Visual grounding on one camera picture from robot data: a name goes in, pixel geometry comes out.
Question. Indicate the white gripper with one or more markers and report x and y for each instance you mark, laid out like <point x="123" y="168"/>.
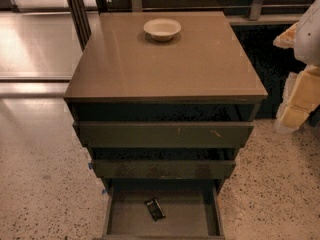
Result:
<point x="309" y="39"/>

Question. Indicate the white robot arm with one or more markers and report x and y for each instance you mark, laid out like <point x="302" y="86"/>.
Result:
<point x="307" y="40"/>

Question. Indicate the brown drawer cabinet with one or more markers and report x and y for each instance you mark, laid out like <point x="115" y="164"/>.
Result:
<point x="201" y="75"/>

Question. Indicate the open bottom drawer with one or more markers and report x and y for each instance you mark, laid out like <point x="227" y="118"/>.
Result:
<point x="191" y="214"/>

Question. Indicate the middle drawer front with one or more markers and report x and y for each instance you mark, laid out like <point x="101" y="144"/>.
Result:
<point x="170" y="169"/>

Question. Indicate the white paper bowl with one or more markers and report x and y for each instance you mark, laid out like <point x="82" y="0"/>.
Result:
<point x="162" y="29"/>

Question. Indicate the metal railing frame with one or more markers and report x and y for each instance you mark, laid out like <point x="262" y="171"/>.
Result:
<point x="259" y="17"/>

